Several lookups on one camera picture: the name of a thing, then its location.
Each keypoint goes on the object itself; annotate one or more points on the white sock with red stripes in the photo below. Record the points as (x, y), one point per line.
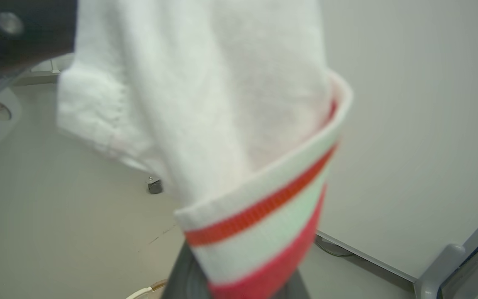
(222, 104)

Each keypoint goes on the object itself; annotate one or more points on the white furniture base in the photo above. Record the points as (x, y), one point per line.
(44, 70)

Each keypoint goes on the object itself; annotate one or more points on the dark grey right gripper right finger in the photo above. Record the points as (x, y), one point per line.
(297, 288)

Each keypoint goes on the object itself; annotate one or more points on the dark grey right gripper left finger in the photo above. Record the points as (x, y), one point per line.
(183, 278)

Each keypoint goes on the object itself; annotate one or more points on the white basket rim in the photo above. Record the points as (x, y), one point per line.
(145, 292)

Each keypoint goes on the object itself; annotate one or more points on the small grey caster wheel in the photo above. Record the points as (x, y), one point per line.
(154, 185)

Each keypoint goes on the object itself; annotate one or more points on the grey metal frame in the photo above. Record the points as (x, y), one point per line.
(459, 265)

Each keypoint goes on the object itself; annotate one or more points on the black robot part with screws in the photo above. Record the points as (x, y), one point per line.
(35, 33)

